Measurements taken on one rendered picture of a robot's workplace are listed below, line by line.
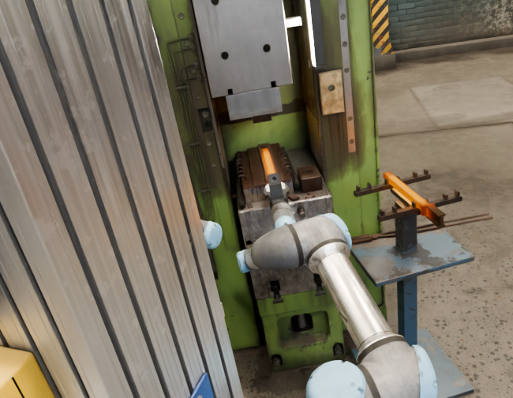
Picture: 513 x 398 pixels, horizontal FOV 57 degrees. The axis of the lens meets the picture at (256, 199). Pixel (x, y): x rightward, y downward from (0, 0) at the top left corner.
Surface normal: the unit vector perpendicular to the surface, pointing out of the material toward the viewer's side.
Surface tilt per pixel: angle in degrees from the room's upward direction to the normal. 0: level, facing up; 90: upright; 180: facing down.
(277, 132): 90
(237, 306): 90
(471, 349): 0
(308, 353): 89
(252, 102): 90
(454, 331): 0
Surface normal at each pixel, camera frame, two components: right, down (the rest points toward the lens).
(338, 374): -0.28, -0.84
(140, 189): 0.92, 0.04
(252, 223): 0.08, 0.44
